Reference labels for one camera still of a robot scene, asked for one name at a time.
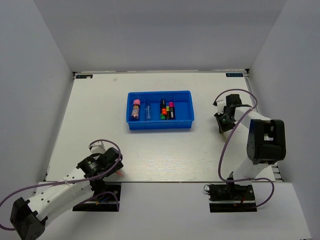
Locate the slim pink highlighter pen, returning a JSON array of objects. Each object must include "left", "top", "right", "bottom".
[{"left": 115, "top": 170, "right": 125, "bottom": 178}]

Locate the pink-capped marker tube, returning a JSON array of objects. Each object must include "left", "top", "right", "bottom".
[{"left": 131, "top": 99, "right": 141, "bottom": 121}]

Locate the pink highlighter black body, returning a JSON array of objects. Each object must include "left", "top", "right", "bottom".
[{"left": 168, "top": 102, "right": 176, "bottom": 120}]

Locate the clear spray bottle blue cap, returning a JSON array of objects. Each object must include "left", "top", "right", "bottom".
[{"left": 145, "top": 102, "right": 152, "bottom": 121}]

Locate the yellow highlighter black body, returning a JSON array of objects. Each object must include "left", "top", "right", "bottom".
[{"left": 166, "top": 106, "right": 171, "bottom": 120}]

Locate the orange highlighter black body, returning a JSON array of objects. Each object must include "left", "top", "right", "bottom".
[{"left": 160, "top": 99, "right": 167, "bottom": 116}]

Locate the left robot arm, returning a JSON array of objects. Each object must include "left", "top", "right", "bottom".
[{"left": 10, "top": 147, "right": 123, "bottom": 240}]

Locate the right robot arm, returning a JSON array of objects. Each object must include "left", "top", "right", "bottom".
[{"left": 213, "top": 94, "right": 286, "bottom": 200}]

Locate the blue compartment tray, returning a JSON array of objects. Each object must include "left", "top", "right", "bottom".
[{"left": 126, "top": 90, "right": 195, "bottom": 130}]

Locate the right corner label sticker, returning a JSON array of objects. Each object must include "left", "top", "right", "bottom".
[{"left": 225, "top": 72, "right": 244, "bottom": 78}]

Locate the corner label sticker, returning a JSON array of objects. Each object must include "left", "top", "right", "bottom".
[
  {"left": 225, "top": 72, "right": 244, "bottom": 78},
  {"left": 75, "top": 74, "right": 93, "bottom": 79}
]

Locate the left corner label sticker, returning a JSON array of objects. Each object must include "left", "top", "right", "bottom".
[{"left": 75, "top": 74, "right": 93, "bottom": 79}]

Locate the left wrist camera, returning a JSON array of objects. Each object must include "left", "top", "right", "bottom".
[{"left": 88, "top": 141, "right": 106, "bottom": 154}]

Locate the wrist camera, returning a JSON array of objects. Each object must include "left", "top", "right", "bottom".
[
  {"left": 88, "top": 141, "right": 106, "bottom": 154},
  {"left": 213, "top": 99, "right": 226, "bottom": 115}
]

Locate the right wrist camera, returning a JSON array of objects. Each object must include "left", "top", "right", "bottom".
[{"left": 213, "top": 99, "right": 226, "bottom": 115}]

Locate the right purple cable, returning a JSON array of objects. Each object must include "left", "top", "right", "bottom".
[{"left": 214, "top": 89, "right": 275, "bottom": 208}]

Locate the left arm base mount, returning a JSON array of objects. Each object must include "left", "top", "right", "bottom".
[{"left": 72, "top": 183, "right": 122, "bottom": 212}]

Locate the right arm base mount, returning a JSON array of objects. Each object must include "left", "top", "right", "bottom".
[{"left": 203, "top": 183, "right": 257, "bottom": 213}]

